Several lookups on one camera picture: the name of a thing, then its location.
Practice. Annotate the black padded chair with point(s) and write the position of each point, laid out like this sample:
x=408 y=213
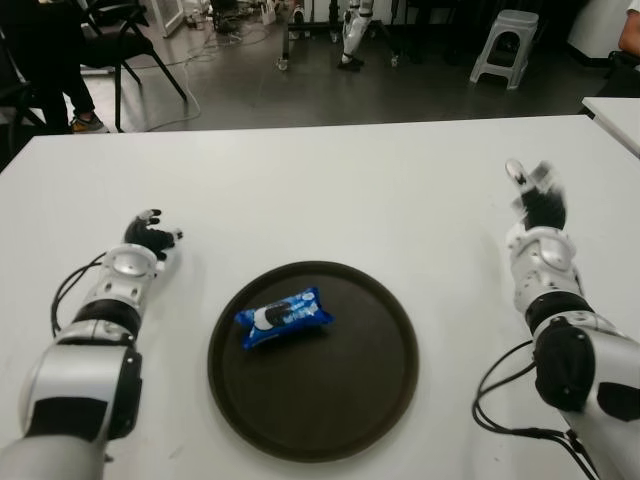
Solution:
x=622 y=75

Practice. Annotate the black metal frame chair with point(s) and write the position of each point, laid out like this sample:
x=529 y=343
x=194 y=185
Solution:
x=120 y=47

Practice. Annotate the black rolling metal frame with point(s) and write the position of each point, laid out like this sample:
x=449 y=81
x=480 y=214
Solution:
x=286 y=40

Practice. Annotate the white framed panel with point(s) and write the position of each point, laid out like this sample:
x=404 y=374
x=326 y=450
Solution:
x=177 y=20

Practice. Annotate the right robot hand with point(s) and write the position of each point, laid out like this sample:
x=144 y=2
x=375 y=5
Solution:
x=545 y=207

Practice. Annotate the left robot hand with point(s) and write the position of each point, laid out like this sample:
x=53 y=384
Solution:
x=147 y=237

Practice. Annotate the seated person white shirt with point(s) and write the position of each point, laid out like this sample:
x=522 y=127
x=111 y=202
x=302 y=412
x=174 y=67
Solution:
x=631 y=40

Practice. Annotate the white humanoid robot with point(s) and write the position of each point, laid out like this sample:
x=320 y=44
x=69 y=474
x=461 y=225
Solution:
x=352 y=35

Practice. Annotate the blue Oreo cookie packet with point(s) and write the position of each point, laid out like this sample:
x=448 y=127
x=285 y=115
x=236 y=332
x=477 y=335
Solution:
x=285 y=315

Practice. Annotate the white basket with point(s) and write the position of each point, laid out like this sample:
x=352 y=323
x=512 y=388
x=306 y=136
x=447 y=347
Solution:
x=269 y=12

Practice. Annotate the standing person in black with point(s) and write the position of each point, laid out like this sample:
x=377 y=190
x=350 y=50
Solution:
x=55 y=60

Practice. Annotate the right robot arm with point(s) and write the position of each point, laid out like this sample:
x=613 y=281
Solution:
x=565 y=360

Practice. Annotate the round dark brown tray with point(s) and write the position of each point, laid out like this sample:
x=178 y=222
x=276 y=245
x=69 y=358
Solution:
x=320 y=395

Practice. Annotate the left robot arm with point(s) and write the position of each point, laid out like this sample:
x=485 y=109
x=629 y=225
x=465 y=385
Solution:
x=80 y=370

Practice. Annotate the grey plastic stool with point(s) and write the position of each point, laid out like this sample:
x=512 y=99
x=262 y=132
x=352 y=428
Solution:
x=512 y=22

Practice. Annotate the white side table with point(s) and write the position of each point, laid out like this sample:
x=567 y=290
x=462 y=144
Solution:
x=617 y=117

